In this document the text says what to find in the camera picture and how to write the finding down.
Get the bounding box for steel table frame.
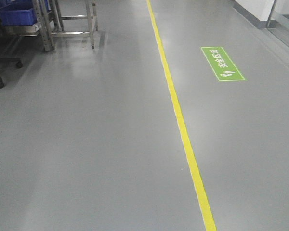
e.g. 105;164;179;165
52;0;99;50

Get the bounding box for grey metal post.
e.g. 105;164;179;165
266;0;277;28

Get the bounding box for far blue bins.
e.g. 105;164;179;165
0;0;37;26

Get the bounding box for green floor safety sign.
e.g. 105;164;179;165
201;47;245;82

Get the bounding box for stainless steel rack frame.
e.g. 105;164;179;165
3;0;63;51

